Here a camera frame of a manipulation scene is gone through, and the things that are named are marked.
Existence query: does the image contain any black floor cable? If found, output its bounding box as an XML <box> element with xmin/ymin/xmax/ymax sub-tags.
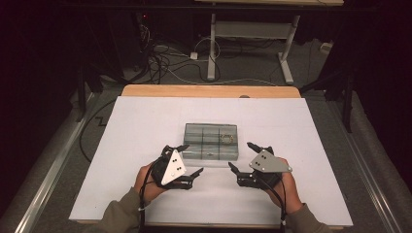
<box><xmin>79</xmin><ymin>98</ymin><xmax>118</xmax><ymax>163</ymax></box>

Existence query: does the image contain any hand-held gripper cable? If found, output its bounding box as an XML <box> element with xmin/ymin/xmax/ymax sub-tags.
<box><xmin>138</xmin><ymin>154</ymin><xmax>164</xmax><ymax>233</ymax></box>
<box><xmin>258</xmin><ymin>176</ymin><xmax>290</xmax><ymax>233</ymax></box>

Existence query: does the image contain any clear grey plastic compartment box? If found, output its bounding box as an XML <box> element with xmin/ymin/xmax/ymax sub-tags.
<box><xmin>182</xmin><ymin>122</ymin><xmax>240</xmax><ymax>162</ymax></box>

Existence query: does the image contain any person's left hand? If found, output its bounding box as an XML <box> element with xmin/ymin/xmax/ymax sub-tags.
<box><xmin>133</xmin><ymin>161</ymin><xmax>168</xmax><ymax>203</ymax></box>

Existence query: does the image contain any wooden table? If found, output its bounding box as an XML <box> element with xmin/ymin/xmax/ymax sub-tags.
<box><xmin>76</xmin><ymin>83</ymin><xmax>346</xmax><ymax>231</ymax></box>

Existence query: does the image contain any aluminium floor rail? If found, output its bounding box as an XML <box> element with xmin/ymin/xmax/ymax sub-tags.
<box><xmin>326</xmin><ymin>100</ymin><xmax>404</xmax><ymax>233</ymax></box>
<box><xmin>13</xmin><ymin>91</ymin><xmax>98</xmax><ymax>233</ymax></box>

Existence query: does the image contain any white metal desk frame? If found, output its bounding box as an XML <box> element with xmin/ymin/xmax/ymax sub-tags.
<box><xmin>193</xmin><ymin>0</ymin><xmax>345</xmax><ymax>85</ymax></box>

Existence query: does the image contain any right hand-held gripper cable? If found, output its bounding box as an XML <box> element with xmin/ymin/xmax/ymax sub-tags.
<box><xmin>258</xmin><ymin>176</ymin><xmax>290</xmax><ymax>233</ymax></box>

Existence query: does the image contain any white table cover sheet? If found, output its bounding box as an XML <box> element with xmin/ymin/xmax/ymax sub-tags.
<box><xmin>68</xmin><ymin>95</ymin><xmax>354</xmax><ymax>227</ymax></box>

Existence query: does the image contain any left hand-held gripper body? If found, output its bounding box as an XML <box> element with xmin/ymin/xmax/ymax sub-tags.
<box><xmin>150</xmin><ymin>145</ymin><xmax>194</xmax><ymax>190</ymax></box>

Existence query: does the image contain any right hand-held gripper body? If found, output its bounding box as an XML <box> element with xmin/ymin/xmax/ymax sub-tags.
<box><xmin>236</xmin><ymin>145</ymin><xmax>293</xmax><ymax>191</ymax></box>

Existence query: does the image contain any bundle of black floor cables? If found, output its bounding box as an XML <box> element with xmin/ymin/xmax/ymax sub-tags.
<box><xmin>139</xmin><ymin>23</ymin><xmax>222</xmax><ymax>85</ymax></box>

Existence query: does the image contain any white floor cable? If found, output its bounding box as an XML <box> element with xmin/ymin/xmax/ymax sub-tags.
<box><xmin>164</xmin><ymin>37</ymin><xmax>276</xmax><ymax>86</ymax></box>

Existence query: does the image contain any left hand-held gripper cable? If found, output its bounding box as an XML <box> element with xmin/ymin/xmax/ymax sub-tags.
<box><xmin>138</xmin><ymin>154</ymin><xmax>164</xmax><ymax>233</ymax></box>

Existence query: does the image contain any person's right hand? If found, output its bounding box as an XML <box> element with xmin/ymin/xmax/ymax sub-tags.
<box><xmin>265</xmin><ymin>157</ymin><xmax>304</xmax><ymax>215</ymax></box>

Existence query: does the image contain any black metal stand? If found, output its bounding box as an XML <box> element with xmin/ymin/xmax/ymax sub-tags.
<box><xmin>76</xmin><ymin>64</ymin><xmax>105</xmax><ymax>123</ymax></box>
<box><xmin>299</xmin><ymin>64</ymin><xmax>358</xmax><ymax>134</ymax></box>

